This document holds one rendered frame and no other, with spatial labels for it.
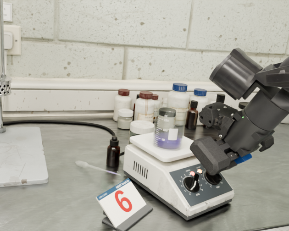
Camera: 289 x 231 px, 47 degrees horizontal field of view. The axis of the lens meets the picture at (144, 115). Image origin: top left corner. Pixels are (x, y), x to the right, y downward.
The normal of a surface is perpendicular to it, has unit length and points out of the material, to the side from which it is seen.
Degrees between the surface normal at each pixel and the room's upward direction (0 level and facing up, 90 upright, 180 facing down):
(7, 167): 0
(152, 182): 90
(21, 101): 90
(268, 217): 0
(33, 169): 0
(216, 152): 31
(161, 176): 90
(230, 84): 101
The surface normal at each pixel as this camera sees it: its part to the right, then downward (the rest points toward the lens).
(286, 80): -0.52, 0.27
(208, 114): -0.74, 0.22
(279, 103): -0.15, -0.20
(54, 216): 0.10, -0.95
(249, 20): 0.34, 0.31
